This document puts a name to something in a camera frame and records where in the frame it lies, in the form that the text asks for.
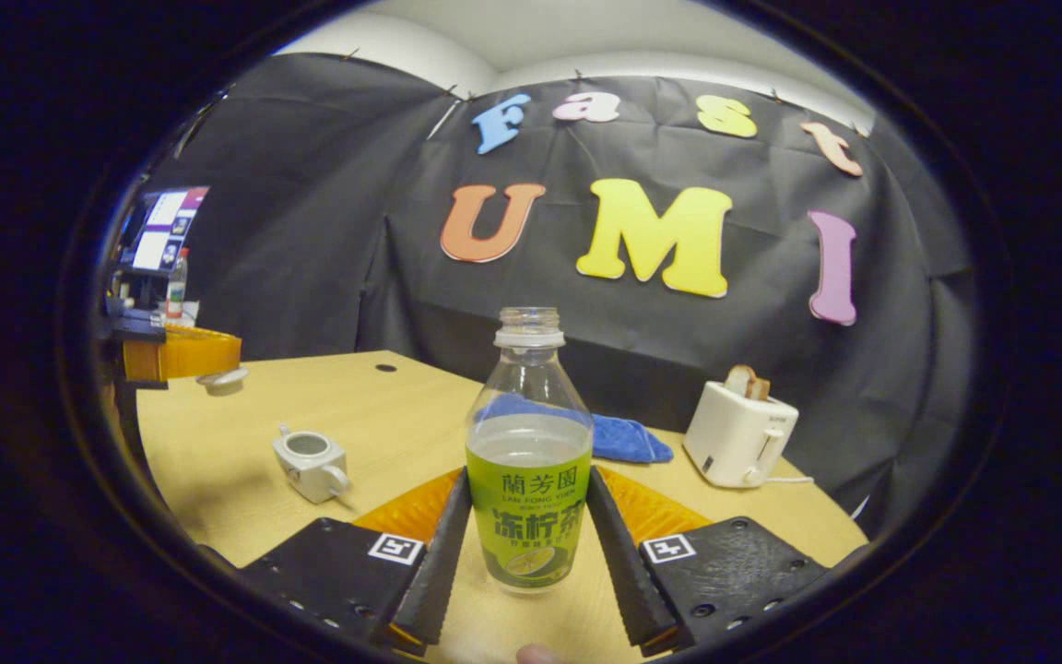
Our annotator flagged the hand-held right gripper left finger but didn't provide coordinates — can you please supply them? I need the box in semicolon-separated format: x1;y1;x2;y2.
238;466;473;658

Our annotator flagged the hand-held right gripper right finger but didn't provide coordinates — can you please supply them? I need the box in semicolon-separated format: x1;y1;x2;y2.
586;466;832;658

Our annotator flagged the white teacup lid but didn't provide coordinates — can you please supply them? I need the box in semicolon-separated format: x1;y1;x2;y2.
197;367;249;396

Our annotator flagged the green label water bottle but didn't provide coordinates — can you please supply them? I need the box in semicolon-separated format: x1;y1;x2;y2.
465;307;594;593

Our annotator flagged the white teacup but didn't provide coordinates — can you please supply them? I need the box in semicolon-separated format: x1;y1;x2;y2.
273;424;350;504

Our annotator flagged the red-capped plastic bottle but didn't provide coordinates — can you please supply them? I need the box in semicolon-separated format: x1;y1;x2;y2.
167;247;189;319

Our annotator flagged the computer monitor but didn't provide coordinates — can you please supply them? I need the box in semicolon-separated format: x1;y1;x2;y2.
121;187;209;276

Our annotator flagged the blue towel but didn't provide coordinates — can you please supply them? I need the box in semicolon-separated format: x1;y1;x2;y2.
480;395;675;464

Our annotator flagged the black backdrop cloth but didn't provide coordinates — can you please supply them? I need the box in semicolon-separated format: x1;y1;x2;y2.
107;51;979;540

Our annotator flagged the white toaster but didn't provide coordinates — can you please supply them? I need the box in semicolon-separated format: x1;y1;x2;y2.
683;380;799;489

